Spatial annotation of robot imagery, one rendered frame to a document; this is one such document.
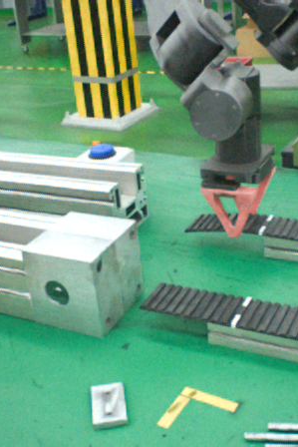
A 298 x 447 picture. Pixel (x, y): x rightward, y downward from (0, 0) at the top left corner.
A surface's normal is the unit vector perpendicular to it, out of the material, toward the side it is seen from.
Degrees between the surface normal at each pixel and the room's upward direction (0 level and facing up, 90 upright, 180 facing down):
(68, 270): 90
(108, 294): 90
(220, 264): 0
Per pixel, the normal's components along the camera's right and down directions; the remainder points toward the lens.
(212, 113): -0.34, 0.43
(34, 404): -0.10, -0.90
